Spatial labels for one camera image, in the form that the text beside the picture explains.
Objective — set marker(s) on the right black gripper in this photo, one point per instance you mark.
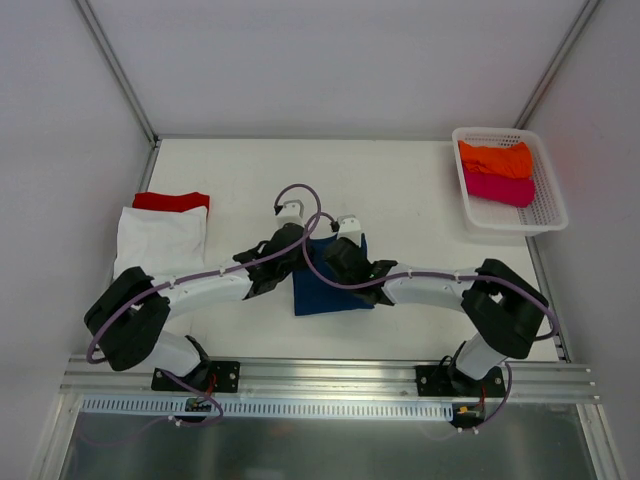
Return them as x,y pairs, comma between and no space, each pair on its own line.
338,252

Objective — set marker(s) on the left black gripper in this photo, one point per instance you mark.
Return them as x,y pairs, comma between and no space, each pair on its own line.
292,239

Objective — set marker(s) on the navy blue t shirt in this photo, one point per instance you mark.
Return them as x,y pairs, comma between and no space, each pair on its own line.
314,297

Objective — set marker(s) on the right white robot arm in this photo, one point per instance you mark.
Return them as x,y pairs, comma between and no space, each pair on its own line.
506,311

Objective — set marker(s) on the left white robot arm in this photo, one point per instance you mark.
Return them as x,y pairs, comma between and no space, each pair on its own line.
127,322

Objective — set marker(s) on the folded white t shirt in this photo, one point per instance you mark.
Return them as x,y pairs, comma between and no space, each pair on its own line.
160,242

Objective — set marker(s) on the folded red t shirt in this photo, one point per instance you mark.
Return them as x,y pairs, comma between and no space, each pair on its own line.
170,203

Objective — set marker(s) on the pink t shirt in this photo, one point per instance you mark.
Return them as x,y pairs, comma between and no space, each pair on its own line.
513,192

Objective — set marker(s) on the orange t shirt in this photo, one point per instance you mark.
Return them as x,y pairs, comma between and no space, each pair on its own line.
514,162

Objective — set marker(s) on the white plastic basket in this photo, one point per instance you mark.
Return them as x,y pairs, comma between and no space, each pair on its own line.
547,211

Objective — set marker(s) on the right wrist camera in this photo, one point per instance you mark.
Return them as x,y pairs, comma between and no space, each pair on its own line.
349,227

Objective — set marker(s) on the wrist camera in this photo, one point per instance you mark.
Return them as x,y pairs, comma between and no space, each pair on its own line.
349,227
289,214

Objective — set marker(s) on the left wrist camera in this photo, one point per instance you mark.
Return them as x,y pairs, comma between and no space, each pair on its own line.
289,214

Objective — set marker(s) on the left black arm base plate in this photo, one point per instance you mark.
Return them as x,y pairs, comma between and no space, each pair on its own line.
225,376

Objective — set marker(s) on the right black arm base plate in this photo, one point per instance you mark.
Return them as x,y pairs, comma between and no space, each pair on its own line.
445,381

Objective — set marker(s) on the white slotted cable duct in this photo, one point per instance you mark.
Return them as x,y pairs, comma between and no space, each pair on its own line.
269,408

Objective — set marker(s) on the aluminium mounting rail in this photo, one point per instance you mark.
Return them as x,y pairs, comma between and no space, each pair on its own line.
532,382

